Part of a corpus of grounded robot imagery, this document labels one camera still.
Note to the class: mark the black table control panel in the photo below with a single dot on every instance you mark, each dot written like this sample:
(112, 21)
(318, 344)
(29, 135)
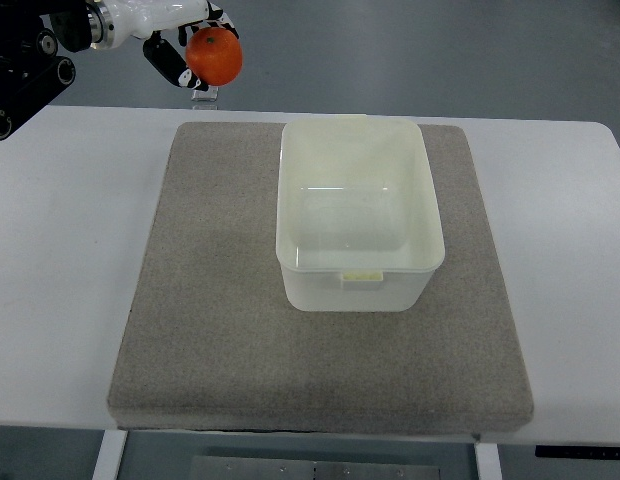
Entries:
(578, 452)

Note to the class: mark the white right table leg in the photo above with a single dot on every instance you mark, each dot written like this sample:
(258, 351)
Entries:
(487, 461)

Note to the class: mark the white plastic box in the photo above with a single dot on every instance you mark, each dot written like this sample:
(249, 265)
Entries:
(358, 227)

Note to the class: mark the orange fruit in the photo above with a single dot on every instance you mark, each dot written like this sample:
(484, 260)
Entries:
(214, 55)

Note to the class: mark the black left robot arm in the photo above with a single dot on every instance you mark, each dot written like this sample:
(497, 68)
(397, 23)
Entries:
(32, 71)

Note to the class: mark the white table leg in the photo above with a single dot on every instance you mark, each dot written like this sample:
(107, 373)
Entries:
(487, 461)
(110, 455)

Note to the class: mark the small metal floor plate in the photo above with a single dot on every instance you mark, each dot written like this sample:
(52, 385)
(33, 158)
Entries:
(208, 95)

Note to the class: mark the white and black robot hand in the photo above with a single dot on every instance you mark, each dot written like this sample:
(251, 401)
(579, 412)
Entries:
(164, 27)

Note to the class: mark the white left table leg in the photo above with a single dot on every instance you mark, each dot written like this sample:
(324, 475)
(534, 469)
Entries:
(110, 455)

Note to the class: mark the grey felt mat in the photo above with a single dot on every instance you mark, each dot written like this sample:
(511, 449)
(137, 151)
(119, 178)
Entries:
(212, 343)

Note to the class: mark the grey metal base plate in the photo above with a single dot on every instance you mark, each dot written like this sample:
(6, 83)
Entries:
(217, 467)

